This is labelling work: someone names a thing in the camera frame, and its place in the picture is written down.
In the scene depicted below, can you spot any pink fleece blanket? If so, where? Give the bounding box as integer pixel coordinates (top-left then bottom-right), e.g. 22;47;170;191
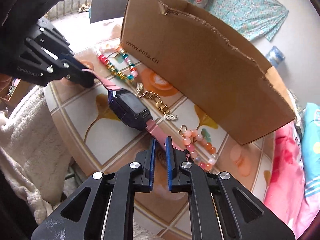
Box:
264;122;315;239

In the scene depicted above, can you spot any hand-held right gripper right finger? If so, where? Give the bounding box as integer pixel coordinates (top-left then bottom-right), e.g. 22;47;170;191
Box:
166;136;295;240

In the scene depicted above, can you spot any brown cardboard box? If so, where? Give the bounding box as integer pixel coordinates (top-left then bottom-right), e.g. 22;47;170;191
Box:
121;0;297;146

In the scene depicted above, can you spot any grey cabinet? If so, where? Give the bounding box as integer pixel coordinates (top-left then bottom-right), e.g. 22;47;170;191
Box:
89;0;130;24

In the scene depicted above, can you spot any colourful bead bracelet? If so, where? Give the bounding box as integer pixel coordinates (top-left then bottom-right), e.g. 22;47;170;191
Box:
98;47;139;81

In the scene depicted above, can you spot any teal floral cloth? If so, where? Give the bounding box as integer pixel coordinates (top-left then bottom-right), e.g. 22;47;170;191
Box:
189;0;289;42

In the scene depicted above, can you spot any gold chain with rings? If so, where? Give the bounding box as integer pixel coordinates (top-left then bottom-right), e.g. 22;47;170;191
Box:
135;90;170;112

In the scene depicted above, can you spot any blue pillow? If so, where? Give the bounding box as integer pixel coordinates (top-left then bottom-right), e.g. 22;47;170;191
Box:
301;102;320;200

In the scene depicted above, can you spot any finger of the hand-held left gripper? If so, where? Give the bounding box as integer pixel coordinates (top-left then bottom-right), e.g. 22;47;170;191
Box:
10;38;94;88
27;20;87;70

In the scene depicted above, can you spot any metal window railing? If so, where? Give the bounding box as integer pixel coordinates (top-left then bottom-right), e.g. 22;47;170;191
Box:
46;0;93;20

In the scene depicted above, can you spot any white fleece blanket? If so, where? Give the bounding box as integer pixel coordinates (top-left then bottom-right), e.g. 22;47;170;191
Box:
0;85;73;213

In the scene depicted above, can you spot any smartwatch with pink strap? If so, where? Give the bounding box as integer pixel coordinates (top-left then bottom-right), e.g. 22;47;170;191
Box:
83;68;187;167

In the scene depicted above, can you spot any pink orange bead bracelet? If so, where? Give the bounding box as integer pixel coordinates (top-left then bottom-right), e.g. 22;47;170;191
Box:
182;129;218;171

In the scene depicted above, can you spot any blue water jug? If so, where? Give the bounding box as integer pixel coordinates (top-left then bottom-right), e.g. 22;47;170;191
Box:
265;45;285;68

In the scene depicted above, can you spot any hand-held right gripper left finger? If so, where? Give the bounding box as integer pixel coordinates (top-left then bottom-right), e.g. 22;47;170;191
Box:
31;138;157;240

